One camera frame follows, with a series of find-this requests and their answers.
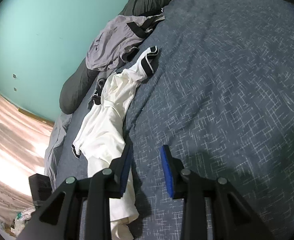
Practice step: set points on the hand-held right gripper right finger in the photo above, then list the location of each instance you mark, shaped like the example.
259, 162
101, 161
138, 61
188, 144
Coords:
167, 170

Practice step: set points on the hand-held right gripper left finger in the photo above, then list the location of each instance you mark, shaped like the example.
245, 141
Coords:
125, 172

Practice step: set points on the white polo shirt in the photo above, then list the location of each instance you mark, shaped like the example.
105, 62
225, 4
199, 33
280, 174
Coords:
104, 130

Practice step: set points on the clear plastic bag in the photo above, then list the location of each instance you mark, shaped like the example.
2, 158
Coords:
24, 217

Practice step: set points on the light grey duvet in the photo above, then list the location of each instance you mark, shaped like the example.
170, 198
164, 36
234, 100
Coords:
55, 140

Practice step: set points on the pink curtain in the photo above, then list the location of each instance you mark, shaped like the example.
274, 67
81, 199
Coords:
11, 142

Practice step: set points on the blue patterned bed sheet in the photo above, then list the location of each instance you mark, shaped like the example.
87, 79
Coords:
212, 105

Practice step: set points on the grey knit garment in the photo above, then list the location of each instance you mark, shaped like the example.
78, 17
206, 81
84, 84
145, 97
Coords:
102, 82

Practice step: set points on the dark grey long pillow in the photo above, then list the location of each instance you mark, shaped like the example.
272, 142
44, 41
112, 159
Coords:
73, 90

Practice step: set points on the grey garment with black trim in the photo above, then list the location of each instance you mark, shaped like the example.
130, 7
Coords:
112, 42

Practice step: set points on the wooden window frame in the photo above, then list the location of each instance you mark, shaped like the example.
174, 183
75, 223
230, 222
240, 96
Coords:
36, 117

